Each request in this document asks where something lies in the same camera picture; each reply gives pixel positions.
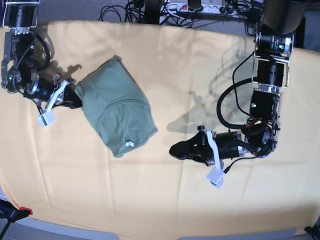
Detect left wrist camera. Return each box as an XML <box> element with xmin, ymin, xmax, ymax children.
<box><xmin>206</xmin><ymin>167</ymin><xmax>226</xmax><ymax>188</ymax></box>

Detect yellow table cloth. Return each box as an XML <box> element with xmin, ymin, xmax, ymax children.
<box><xmin>0</xmin><ymin>21</ymin><xmax>320</xmax><ymax>240</ymax></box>

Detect black vertical post right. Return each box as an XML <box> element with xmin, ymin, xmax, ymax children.
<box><xmin>294</xmin><ymin>17</ymin><xmax>306</xmax><ymax>49</ymax></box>

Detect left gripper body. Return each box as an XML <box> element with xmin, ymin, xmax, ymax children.
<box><xmin>197</xmin><ymin>125</ymin><xmax>244</xmax><ymax>171</ymax></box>

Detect black table leg post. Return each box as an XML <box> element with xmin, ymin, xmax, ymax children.
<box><xmin>142</xmin><ymin>0</ymin><xmax>163</xmax><ymax>25</ymax></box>

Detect green T-shirt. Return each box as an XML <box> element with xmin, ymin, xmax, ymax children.
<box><xmin>75</xmin><ymin>55</ymin><xmax>158</xmax><ymax>158</ymax></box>

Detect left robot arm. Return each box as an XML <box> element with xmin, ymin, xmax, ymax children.
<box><xmin>169</xmin><ymin>0</ymin><xmax>309</xmax><ymax>174</ymax></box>

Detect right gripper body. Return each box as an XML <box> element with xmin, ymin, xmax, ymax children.
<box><xmin>23</xmin><ymin>76</ymin><xmax>76</xmax><ymax>114</ymax></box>

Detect white power strip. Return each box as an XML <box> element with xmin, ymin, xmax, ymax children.
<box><xmin>160</xmin><ymin>0</ymin><xmax>250</xmax><ymax>24</ymax></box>

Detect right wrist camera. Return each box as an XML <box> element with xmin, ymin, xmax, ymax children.
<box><xmin>37</xmin><ymin>111</ymin><xmax>56</xmax><ymax>128</ymax></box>

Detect blue red clamp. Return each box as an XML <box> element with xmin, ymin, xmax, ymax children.
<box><xmin>0</xmin><ymin>199</ymin><xmax>33</xmax><ymax>240</ymax></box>

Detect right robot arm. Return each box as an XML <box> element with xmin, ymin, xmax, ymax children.
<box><xmin>1</xmin><ymin>0</ymin><xmax>82</xmax><ymax>115</ymax></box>

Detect tangled black cables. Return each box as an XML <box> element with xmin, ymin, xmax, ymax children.
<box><xmin>97</xmin><ymin>0</ymin><xmax>261</xmax><ymax>36</ymax></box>

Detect black clamp right corner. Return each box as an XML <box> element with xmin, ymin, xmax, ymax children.
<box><xmin>304</xmin><ymin>225</ymin><xmax>320</xmax><ymax>238</ymax></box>

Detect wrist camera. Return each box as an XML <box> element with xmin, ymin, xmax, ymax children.
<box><xmin>37</xmin><ymin>111</ymin><xmax>56</xmax><ymax>128</ymax></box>
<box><xmin>206</xmin><ymin>167</ymin><xmax>226</xmax><ymax>188</ymax></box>

